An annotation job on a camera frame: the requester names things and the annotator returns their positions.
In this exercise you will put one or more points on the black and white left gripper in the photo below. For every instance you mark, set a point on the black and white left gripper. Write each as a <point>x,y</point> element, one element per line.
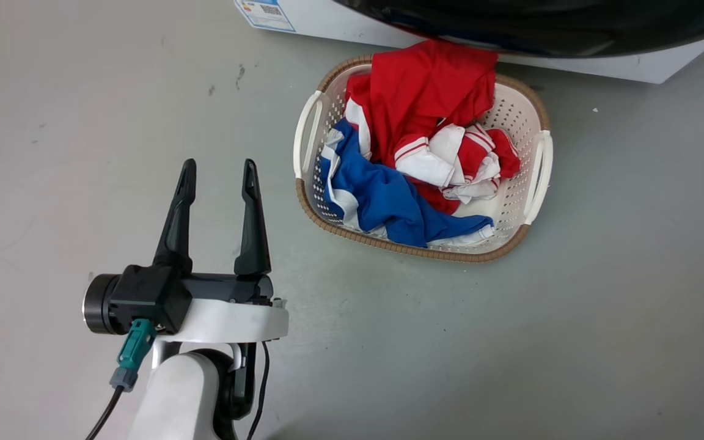
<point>205,302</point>

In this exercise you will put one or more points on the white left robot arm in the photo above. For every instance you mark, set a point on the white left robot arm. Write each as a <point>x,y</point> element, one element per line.
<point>193,391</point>

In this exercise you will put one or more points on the black washing machine door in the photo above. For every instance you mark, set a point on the black washing machine door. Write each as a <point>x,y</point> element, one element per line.
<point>547,24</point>

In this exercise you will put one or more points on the white washing machine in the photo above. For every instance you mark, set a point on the white washing machine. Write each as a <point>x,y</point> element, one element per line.
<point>572,61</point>

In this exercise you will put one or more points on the blue and white garment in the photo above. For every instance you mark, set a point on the blue and white garment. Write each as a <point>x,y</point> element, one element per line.
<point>382,195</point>

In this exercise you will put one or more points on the energy label sticker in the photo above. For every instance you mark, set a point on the energy label sticker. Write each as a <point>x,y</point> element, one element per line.
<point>264,13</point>

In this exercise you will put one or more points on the red and white garment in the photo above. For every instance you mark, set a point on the red and white garment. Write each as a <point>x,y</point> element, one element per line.
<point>431,104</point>

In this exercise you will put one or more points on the white plastic laundry basket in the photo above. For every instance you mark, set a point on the white plastic laundry basket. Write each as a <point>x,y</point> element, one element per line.
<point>511,183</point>

